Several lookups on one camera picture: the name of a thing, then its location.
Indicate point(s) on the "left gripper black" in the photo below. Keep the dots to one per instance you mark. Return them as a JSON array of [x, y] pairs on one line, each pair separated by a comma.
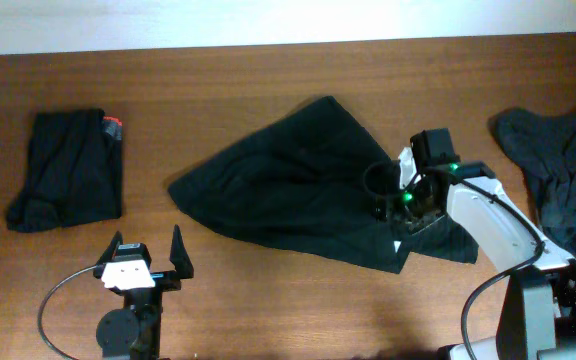
[[171, 280]]

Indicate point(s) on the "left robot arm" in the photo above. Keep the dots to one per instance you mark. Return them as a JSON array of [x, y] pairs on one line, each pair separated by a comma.
[[133, 331]]

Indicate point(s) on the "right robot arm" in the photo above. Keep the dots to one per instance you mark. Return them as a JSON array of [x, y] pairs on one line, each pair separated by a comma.
[[538, 317]]

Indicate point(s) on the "folded black shorts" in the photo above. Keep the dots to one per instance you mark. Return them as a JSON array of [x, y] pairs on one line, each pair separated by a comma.
[[74, 172]]

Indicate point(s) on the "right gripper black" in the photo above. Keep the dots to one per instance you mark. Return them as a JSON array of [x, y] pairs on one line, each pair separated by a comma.
[[387, 207]]

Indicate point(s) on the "dark grey clothes pile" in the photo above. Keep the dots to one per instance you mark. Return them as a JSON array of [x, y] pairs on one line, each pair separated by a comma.
[[544, 147]]

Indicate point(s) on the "dark green shorts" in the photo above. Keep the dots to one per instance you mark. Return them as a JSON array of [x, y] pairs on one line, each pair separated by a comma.
[[315, 182]]

